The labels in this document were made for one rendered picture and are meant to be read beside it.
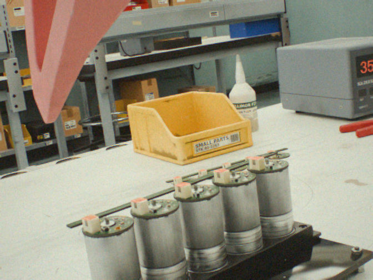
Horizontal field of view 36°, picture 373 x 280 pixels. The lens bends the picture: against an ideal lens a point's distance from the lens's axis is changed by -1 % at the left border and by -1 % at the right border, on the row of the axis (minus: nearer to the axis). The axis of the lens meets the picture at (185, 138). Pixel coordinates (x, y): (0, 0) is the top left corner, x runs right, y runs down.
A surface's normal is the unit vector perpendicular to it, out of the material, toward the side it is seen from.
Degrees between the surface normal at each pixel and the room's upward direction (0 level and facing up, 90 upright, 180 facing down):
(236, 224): 90
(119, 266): 90
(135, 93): 91
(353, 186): 0
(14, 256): 0
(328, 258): 0
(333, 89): 90
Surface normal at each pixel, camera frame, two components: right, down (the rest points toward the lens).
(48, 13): 0.44, 0.33
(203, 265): -0.05, 0.21
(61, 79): 0.35, 0.87
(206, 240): 0.21, 0.18
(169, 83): 0.60, 0.08
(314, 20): -0.79, 0.22
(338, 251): -0.13, -0.97
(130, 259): 0.78, 0.03
